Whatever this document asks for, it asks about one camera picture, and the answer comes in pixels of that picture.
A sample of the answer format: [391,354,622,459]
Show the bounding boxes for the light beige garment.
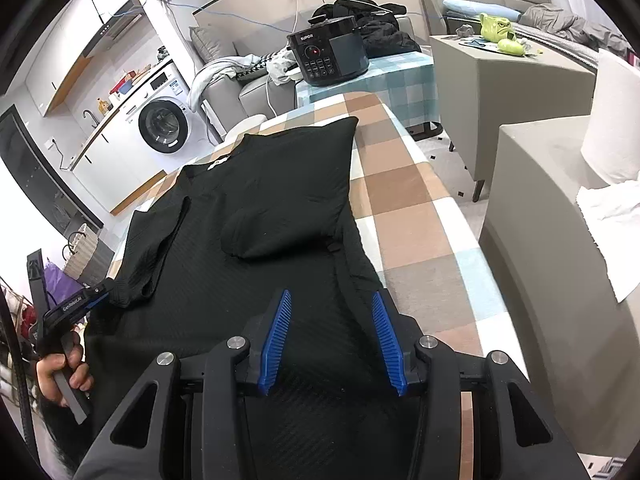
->
[267,52,301,86]

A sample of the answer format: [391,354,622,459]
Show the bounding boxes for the black electric pressure cooker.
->
[286,15,371,87]

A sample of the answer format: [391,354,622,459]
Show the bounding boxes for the white kitchen base cabinet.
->
[70,105,168,216]

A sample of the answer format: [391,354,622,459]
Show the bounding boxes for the woven basket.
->
[62,222,101,278]

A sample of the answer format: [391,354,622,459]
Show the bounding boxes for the purple bag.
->
[42,260,83,306]

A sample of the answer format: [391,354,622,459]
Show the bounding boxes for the blue pillow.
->
[442,0,523,23]

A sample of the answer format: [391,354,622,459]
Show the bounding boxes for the pile of black clothes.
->
[312,0,423,58]

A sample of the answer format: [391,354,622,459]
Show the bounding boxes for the houndstooth pillow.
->
[235,52,278,83]

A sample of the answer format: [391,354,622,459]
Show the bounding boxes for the grey blanket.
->
[520,2,636,58]

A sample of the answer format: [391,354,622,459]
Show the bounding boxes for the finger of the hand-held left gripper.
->
[82,280,121,313]

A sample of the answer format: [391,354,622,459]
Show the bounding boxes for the teal checked tablecloth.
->
[295,52,443,133]

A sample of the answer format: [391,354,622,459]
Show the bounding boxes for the grey sofa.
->
[189,12,431,148]

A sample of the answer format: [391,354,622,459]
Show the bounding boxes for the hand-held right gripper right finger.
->
[371,291,593,480]

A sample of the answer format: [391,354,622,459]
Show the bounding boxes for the white paper towel roll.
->
[580,49,640,186]

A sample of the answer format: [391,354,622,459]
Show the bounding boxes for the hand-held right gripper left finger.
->
[75,289,293,480]

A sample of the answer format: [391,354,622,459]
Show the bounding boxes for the grey cushion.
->
[190,26,238,63]

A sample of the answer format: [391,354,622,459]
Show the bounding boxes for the black glass door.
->
[0,105,106,241]

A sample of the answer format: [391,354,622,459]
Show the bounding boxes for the person's left hand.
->
[35,332,96,408]

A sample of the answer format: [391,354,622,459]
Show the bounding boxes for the white washing machine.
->
[120,57,213,156]

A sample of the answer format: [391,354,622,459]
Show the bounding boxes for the beige cabinet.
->
[479,115,640,480]

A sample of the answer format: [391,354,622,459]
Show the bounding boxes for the small green toy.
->
[495,35,526,57]

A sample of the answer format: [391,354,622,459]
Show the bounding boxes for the white wall cabinets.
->
[25,0,141,116]

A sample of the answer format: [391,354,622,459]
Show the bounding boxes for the range hood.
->
[82,10,143,58]

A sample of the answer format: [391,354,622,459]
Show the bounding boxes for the white round stool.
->
[222,114,268,143]

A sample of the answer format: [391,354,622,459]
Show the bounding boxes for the brown blue checked tablecloth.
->
[107,91,531,480]

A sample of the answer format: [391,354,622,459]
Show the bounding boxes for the large green toy figure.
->
[479,11,516,43]

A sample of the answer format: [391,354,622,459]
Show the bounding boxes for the beige cube side table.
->
[429,34,598,203]

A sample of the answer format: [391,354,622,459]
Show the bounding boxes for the black knit sweater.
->
[82,116,426,480]

